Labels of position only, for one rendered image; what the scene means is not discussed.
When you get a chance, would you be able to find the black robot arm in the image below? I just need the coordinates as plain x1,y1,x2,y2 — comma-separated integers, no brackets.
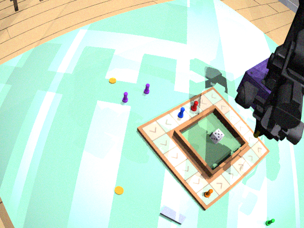
256,0,304,142

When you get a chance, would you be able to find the blue pawn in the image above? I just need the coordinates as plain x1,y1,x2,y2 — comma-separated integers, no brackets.
178,107,185,118

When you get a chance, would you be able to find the white die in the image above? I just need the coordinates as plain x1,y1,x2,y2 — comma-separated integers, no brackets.
210,129,224,144

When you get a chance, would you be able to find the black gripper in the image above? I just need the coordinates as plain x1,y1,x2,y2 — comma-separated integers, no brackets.
234,81,304,145

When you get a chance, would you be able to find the square orange board game track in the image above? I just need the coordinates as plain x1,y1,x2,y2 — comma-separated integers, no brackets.
137,87,270,211

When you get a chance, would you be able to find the green pawn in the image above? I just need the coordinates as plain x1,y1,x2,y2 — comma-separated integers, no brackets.
266,219,275,226

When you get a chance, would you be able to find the red pawn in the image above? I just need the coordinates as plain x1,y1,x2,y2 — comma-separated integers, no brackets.
191,101,198,111

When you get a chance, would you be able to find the purple pawn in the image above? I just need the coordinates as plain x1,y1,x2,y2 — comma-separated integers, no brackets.
123,92,128,103
144,84,150,94

